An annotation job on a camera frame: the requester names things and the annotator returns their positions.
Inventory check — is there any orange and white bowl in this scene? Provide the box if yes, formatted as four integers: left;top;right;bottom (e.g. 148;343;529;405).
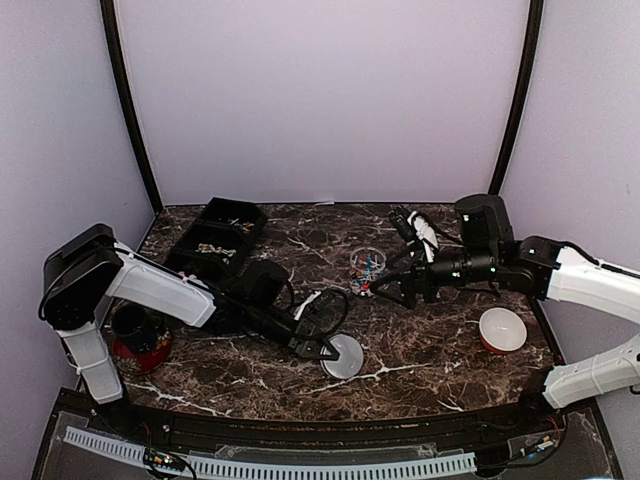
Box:
479;308;527;354

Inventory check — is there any black bin with small candies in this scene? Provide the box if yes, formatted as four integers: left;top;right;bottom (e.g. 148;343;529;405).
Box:
164;221;249;283

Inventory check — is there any silver jar lid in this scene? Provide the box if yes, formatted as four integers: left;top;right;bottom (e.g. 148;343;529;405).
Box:
320;333;364;380

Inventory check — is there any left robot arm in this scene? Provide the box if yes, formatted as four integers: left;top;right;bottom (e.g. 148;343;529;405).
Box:
38;223;343;436

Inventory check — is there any clear plastic jar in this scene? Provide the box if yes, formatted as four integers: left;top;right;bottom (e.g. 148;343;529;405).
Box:
349;246;386;296

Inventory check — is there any white slotted cable duct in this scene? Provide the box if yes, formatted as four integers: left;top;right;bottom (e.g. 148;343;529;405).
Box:
63;427;477;480

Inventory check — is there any black front rail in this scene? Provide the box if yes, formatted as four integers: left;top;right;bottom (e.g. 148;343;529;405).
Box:
59;394;591;454

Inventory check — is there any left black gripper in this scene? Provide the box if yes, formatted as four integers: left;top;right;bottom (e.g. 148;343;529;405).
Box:
246;301;340;361

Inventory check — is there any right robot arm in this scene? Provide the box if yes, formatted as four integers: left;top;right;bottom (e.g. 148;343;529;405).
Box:
371;236;639;434

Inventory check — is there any left black frame post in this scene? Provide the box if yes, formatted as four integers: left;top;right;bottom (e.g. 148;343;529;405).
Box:
100;0;164;216

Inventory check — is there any dark blue mug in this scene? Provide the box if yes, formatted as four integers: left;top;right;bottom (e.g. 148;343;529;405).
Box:
111;305;161;354

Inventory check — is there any black frame post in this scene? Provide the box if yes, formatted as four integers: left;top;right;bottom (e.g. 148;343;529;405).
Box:
100;0;164;216
488;0;544;195

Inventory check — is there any red floral saucer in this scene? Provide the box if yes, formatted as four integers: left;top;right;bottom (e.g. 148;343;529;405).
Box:
112;324;172;374

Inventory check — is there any pile of small candies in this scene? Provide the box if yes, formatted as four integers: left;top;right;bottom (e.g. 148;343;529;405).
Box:
196;243;237;259

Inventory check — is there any pile of lollipops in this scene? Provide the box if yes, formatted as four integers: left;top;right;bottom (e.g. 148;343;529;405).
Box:
227;218;256;233

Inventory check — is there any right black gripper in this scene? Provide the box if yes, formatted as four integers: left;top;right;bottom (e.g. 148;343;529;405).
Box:
370;239;499;309

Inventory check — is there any right black frame post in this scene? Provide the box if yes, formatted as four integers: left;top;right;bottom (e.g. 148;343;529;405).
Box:
488;0;544;195

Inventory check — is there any black bin with lollipops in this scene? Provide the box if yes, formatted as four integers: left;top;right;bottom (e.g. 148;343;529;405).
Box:
197;197;268;245

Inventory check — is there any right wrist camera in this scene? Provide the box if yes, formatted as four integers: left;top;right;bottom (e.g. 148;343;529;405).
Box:
388;193;514;264

